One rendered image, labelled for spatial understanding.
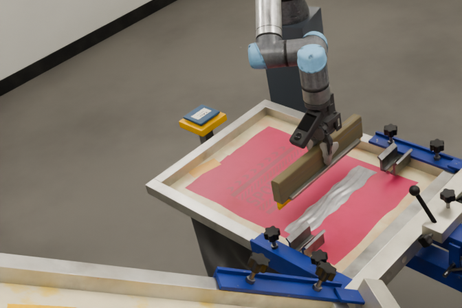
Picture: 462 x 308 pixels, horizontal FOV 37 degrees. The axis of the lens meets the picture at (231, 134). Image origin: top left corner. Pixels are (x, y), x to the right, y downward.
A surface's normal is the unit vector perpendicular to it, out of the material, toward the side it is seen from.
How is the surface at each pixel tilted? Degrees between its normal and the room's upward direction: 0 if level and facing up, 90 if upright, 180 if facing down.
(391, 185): 0
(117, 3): 90
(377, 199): 0
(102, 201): 0
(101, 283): 90
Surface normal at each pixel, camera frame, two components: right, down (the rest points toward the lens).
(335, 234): -0.18, -0.82
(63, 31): 0.70, 0.29
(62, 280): 0.26, 0.50
